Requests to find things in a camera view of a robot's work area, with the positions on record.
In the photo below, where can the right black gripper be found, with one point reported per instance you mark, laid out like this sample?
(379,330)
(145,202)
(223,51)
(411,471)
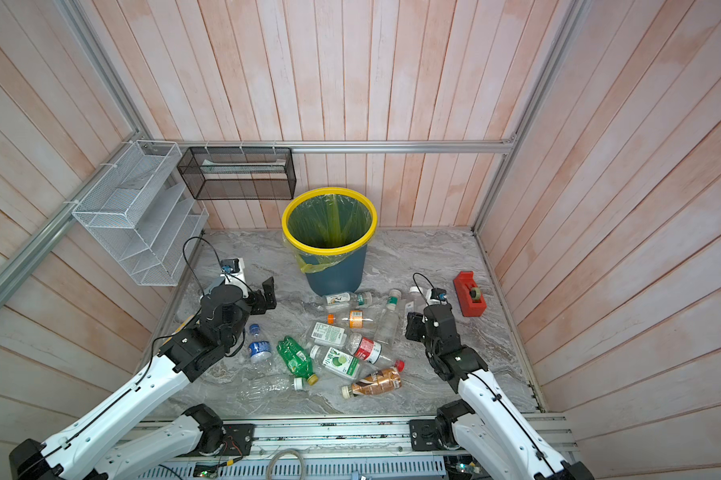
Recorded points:
(413,325)

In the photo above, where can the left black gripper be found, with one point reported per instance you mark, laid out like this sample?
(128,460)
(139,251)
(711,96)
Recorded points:
(260,306)

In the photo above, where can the white cap clear bottle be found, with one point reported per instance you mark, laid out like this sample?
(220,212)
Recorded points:
(413,301)

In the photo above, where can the green cap clear bottle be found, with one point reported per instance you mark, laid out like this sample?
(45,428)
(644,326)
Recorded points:
(388,320)

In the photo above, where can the blue label water bottle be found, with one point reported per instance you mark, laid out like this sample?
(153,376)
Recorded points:
(259,347)

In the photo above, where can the red label clear bottle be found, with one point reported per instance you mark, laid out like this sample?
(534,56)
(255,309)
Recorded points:
(378,354)

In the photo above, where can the brown tea bottle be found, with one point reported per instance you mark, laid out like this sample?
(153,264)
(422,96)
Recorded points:
(379,382)

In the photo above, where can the green plastic bottle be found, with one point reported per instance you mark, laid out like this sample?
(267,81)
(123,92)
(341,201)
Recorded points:
(297,360)

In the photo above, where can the lime label white bottle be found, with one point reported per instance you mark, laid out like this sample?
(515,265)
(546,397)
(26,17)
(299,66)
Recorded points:
(331,360)

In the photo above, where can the crushed clear plastic bottle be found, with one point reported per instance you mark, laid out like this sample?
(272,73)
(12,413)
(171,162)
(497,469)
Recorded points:
(264,387)

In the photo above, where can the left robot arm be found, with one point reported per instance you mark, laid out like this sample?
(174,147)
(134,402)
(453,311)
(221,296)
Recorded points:
(92,447)

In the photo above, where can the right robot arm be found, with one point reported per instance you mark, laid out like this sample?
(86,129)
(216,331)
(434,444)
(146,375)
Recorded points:
(483,421)

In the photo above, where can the clear bottle by bin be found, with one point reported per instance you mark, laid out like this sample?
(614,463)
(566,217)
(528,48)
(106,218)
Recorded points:
(348,300)

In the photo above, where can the teal bin with yellow rim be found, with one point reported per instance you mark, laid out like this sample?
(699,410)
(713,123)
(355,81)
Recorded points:
(346,277)

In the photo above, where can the blue and white stapler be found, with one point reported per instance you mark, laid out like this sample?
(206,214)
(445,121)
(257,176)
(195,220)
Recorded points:
(212,295)

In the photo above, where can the red tape dispenser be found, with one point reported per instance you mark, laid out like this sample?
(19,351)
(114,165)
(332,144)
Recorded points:
(470,298)

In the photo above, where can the orange label clear bottle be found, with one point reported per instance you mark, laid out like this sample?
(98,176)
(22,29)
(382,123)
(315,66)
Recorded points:
(351,318)

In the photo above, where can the white label square bottle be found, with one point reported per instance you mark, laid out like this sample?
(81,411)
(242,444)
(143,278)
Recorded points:
(328,335)

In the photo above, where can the yellow keypad calculator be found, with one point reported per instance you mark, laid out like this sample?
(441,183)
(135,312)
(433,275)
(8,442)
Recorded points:
(188,321)

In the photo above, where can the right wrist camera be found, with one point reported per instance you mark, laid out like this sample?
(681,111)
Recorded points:
(436,296)

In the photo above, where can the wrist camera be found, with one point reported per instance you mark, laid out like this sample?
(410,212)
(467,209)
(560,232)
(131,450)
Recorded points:
(436,296)
(233,274)

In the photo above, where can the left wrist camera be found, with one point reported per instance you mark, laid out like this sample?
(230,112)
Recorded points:
(233,274)

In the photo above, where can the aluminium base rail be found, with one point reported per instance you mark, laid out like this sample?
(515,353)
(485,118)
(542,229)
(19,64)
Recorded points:
(388,447)

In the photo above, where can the black wire mesh basket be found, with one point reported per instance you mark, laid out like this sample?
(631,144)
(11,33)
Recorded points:
(238,173)

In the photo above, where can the white wire mesh shelf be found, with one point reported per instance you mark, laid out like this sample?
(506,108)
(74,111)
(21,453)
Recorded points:
(144,219)

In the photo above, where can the horizontal aluminium wall rail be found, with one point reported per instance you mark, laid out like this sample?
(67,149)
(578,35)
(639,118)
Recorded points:
(361,146)

